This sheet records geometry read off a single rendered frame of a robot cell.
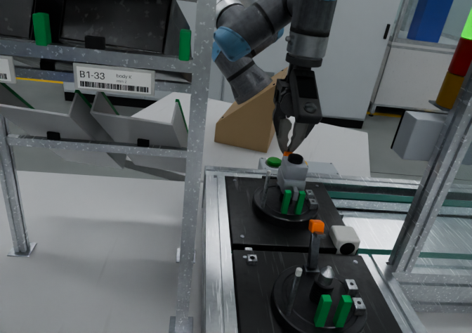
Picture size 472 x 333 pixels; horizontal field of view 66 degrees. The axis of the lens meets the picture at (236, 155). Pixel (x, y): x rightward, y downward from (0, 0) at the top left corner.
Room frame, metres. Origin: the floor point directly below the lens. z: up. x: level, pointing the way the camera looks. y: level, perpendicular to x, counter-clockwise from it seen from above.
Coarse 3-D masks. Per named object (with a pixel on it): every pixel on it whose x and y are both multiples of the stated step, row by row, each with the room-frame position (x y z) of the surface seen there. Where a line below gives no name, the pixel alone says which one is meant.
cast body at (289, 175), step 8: (288, 160) 0.64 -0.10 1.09; (296, 160) 0.63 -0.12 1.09; (304, 160) 0.66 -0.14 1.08; (280, 168) 0.66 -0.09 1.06; (288, 168) 0.62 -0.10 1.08; (296, 168) 0.62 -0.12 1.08; (304, 168) 0.62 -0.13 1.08; (280, 176) 0.65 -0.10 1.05; (288, 176) 0.62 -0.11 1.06; (296, 176) 0.62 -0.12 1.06; (304, 176) 0.62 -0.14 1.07; (280, 184) 0.63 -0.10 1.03; (288, 184) 0.61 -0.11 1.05; (296, 184) 0.62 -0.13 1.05; (304, 184) 0.62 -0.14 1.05; (296, 192) 0.60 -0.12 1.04; (296, 200) 0.60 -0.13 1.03
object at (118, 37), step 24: (72, 0) 0.46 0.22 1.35; (96, 0) 0.46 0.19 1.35; (120, 0) 0.46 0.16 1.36; (144, 0) 0.46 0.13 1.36; (168, 0) 0.46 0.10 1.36; (72, 24) 0.45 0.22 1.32; (96, 24) 0.45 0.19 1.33; (120, 24) 0.45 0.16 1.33; (144, 24) 0.45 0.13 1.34; (168, 24) 0.45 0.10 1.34; (120, 48) 0.44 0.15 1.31; (144, 48) 0.44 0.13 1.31; (168, 48) 0.45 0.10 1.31; (168, 72) 0.54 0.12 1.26
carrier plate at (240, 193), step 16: (240, 192) 0.68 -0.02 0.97; (320, 192) 0.73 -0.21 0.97; (240, 208) 0.63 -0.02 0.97; (320, 208) 0.67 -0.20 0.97; (240, 224) 0.57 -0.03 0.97; (256, 224) 0.58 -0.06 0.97; (336, 224) 0.61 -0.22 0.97; (240, 240) 0.52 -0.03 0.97; (256, 240) 0.53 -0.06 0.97; (272, 240) 0.54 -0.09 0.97; (288, 240) 0.54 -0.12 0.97; (304, 240) 0.55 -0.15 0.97; (320, 240) 0.56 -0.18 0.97
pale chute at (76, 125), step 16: (0, 96) 0.52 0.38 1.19; (16, 96) 0.56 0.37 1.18; (80, 96) 0.52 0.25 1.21; (0, 112) 0.51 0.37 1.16; (16, 112) 0.50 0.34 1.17; (32, 112) 0.50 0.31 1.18; (48, 112) 0.49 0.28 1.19; (80, 112) 0.52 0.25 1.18; (32, 128) 0.55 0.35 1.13; (48, 128) 0.54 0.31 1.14; (64, 128) 0.53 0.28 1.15; (80, 128) 0.52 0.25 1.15; (96, 128) 0.57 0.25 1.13; (80, 160) 0.68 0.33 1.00; (96, 160) 0.66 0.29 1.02; (112, 160) 0.64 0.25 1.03
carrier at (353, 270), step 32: (256, 256) 0.49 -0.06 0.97; (288, 256) 0.50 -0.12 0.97; (320, 256) 0.51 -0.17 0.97; (352, 256) 0.52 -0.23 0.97; (256, 288) 0.42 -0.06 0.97; (288, 288) 0.41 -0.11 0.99; (320, 288) 0.38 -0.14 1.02; (352, 288) 0.41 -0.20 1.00; (256, 320) 0.36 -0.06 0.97; (288, 320) 0.35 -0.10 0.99; (320, 320) 0.34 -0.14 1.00; (352, 320) 0.36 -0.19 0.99; (384, 320) 0.39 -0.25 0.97
